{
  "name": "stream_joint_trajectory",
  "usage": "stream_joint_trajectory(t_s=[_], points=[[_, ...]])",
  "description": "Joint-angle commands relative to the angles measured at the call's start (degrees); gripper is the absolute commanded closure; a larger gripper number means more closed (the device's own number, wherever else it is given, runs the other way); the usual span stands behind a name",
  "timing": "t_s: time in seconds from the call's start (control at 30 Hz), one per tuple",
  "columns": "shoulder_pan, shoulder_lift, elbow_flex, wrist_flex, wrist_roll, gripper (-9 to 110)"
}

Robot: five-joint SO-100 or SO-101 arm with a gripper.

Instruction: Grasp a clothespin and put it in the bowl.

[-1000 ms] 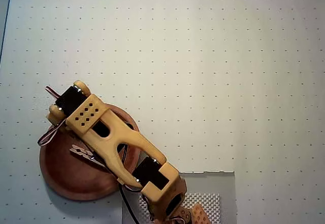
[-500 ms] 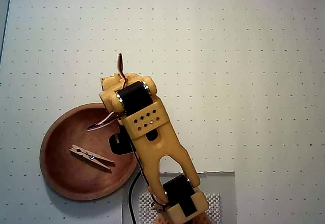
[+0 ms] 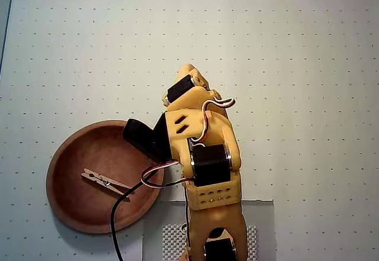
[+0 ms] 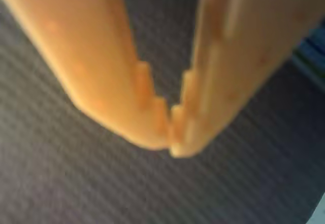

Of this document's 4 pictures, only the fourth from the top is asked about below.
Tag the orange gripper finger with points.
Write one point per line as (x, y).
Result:
(89, 56)
(248, 43)

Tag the blue object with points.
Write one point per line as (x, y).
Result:
(313, 51)

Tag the dark grey ribbed mat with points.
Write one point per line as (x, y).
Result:
(101, 183)

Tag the white sheet with blue marks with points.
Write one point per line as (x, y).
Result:
(321, 216)

